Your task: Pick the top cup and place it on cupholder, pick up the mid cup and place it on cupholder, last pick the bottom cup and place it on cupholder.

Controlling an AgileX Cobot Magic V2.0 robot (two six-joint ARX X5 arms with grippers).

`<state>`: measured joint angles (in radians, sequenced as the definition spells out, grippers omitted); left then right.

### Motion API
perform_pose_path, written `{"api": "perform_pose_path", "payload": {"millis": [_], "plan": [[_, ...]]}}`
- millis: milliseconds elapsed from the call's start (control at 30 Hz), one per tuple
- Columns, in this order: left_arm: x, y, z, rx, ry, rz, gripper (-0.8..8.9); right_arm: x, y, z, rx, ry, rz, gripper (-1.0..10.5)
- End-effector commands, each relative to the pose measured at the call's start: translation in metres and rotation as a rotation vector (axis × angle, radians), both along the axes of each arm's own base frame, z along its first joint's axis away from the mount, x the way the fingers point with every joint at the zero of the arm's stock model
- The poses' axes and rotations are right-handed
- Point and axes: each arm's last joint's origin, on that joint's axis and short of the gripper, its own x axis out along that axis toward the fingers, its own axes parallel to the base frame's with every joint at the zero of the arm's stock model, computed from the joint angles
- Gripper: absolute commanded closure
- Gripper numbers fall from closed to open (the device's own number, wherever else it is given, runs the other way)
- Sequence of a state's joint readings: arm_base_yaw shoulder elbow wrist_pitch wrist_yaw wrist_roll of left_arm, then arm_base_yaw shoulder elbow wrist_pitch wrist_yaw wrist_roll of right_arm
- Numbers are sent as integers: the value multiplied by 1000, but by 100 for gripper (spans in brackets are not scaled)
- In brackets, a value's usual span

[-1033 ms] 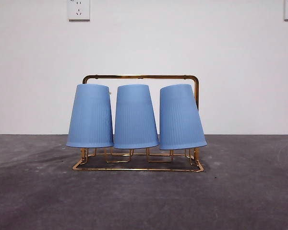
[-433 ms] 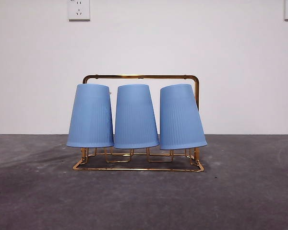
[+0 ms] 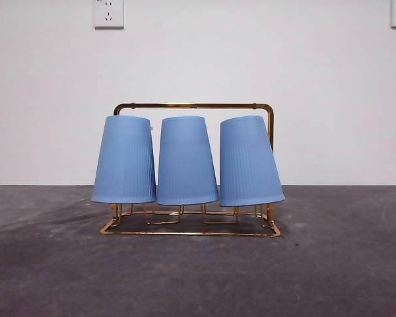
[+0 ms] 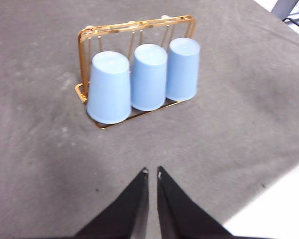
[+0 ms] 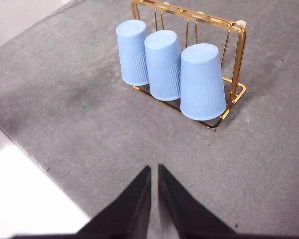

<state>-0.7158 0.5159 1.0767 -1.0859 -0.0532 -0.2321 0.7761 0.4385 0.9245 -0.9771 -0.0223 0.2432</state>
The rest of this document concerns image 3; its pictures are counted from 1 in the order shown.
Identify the blue ribbed plastic cup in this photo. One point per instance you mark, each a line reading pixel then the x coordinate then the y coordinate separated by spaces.
pixel 125 165
pixel 247 165
pixel 186 165

